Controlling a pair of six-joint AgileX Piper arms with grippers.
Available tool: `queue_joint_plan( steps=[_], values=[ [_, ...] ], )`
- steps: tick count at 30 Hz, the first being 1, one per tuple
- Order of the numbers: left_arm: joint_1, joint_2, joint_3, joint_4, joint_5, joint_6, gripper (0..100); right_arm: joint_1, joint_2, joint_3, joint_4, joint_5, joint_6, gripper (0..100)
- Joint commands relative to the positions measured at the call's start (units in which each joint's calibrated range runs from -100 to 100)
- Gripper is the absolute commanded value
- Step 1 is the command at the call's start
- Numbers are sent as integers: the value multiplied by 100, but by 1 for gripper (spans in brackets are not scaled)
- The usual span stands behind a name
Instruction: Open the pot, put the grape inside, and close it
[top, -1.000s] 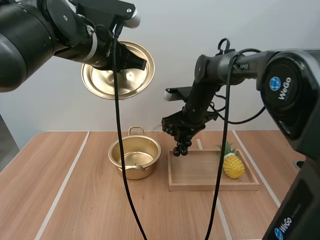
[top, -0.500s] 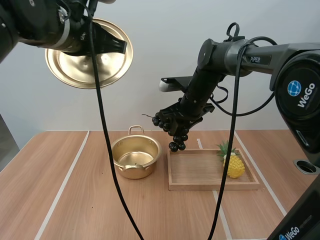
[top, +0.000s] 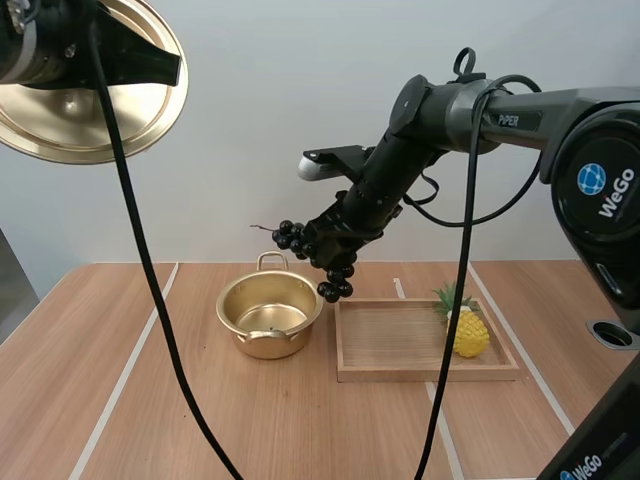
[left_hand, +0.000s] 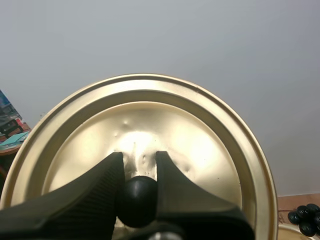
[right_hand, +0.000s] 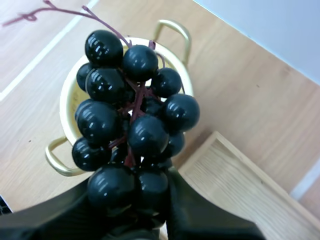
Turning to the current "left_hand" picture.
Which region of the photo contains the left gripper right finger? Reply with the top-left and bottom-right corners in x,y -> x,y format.
147,150 -> 256,240

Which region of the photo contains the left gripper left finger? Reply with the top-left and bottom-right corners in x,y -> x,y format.
0,151 -> 126,240

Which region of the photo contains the bunch of dark toy grapes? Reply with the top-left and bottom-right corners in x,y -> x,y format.
287,203 -> 320,236

